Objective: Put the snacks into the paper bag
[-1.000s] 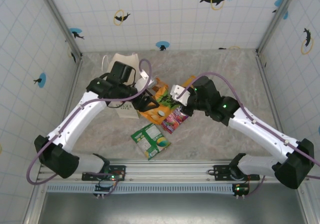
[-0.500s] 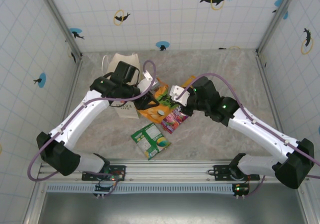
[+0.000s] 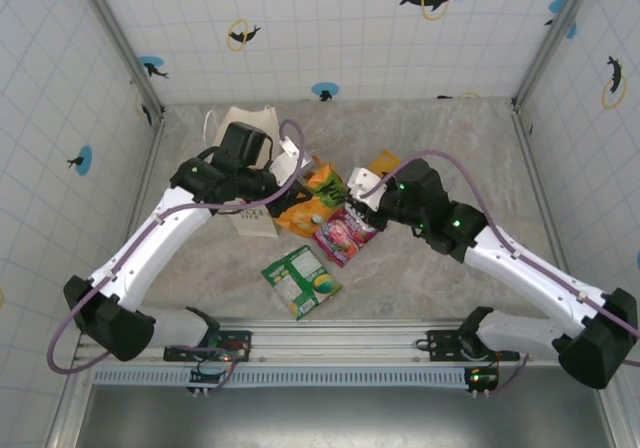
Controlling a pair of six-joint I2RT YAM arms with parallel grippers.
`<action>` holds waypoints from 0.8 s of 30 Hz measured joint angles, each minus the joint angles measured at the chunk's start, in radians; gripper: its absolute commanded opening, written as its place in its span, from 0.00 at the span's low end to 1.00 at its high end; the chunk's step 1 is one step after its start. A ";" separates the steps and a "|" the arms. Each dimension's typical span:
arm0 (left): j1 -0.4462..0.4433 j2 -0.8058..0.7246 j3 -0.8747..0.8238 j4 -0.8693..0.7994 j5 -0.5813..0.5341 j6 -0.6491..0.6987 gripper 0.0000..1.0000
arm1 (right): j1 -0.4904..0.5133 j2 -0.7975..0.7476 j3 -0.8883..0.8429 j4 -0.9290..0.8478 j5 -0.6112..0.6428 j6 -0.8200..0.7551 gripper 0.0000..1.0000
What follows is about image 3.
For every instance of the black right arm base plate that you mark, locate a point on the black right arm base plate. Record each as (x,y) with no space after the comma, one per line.
(442,343)

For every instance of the yellow snack packet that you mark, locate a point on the yellow snack packet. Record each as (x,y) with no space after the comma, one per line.
(385,161)

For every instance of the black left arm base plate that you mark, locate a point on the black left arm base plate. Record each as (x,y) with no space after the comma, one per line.
(242,340)

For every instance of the grey metal front panel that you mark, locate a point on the grey metal front panel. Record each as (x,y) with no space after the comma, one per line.
(350,418)

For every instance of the green snack bag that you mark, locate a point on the green snack bag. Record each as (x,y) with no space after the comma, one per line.
(300,283)

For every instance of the aluminium frame post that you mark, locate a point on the aluminium frame post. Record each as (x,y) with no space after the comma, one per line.
(555,38)
(120,38)

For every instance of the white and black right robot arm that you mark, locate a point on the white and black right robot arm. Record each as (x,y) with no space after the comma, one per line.
(525,268)

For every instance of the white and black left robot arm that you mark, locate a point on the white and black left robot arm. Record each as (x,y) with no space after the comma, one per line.
(150,248)

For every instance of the aluminium table side rail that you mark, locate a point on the aluminium table side rail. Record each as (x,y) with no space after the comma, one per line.
(137,203)
(542,193)

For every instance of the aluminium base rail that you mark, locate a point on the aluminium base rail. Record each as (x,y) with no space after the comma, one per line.
(340,340)

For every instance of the orange chips bag green lettering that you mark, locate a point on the orange chips bag green lettering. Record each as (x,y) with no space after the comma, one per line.
(327,183)

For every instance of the red and purple candy bag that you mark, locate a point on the red and purple candy bag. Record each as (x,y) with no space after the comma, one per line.
(342,242)

